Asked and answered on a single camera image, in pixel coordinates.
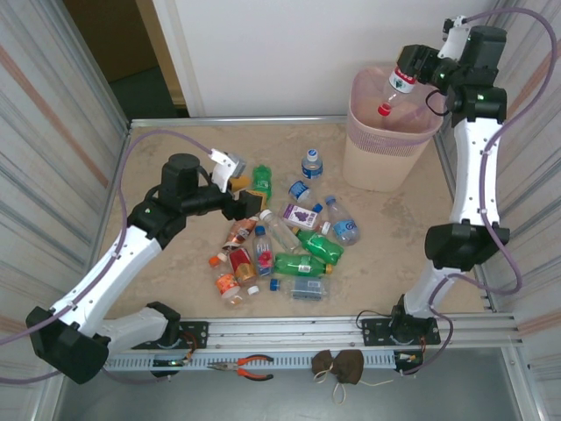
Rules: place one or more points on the green plastic bottle yellow cap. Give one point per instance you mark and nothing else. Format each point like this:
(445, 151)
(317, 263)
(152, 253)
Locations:
(262, 175)
(298, 263)
(320, 246)

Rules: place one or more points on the clear bottle red cap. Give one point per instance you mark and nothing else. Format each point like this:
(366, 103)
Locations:
(401, 83)

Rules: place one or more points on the bottle with copper brown label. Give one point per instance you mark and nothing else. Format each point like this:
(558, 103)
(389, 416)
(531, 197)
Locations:
(241, 232)

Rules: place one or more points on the plain clear bottle white cap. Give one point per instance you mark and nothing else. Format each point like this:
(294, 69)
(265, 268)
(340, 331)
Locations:
(280, 232)

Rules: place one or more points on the Fiji water bottle blue cap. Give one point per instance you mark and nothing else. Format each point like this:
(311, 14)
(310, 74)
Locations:
(263, 254)

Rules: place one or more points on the clear bottle purple grape label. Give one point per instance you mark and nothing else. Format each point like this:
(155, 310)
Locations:
(300, 216)

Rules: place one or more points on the small clear bottle blue label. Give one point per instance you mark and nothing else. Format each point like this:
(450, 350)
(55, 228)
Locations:
(299, 190)

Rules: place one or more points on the bottle with red gold label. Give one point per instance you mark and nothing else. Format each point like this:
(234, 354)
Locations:
(242, 265)

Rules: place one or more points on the clear bottle blue Pocari label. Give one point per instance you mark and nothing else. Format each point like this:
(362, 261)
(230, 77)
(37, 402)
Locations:
(312, 169)

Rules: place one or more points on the clear bottle orange label cap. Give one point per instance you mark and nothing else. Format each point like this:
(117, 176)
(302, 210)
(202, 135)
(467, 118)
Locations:
(226, 285)

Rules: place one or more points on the clear bottle light-blue cap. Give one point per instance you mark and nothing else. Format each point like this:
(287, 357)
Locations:
(346, 226)

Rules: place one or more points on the clear bottle dark grey label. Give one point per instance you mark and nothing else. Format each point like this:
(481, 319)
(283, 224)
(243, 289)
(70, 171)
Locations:
(307, 287)

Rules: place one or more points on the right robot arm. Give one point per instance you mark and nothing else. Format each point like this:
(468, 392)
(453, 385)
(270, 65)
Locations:
(471, 175)

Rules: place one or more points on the translucent pink bin liner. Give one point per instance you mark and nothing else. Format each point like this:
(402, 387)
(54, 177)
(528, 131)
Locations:
(364, 87)

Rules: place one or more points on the beige slatted plastic bin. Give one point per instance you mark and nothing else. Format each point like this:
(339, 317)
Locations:
(377, 171)

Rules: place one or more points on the brown door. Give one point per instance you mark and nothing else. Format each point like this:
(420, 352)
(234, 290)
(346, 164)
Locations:
(109, 39)

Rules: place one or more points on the brown cloth pouch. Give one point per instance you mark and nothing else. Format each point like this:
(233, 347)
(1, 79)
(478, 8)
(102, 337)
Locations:
(323, 361)
(348, 366)

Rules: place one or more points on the aluminium table edge rail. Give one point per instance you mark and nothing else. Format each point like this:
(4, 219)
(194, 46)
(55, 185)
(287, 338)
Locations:
(241, 120)

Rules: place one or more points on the white door frame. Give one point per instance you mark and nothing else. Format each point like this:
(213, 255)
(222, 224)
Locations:
(177, 52)

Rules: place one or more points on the grooved aluminium mounting rail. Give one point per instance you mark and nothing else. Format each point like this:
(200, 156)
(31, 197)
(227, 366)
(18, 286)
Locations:
(285, 329)

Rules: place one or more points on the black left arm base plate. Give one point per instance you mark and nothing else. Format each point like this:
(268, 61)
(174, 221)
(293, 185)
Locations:
(197, 333)

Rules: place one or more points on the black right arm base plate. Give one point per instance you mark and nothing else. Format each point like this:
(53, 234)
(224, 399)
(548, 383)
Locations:
(372, 331)

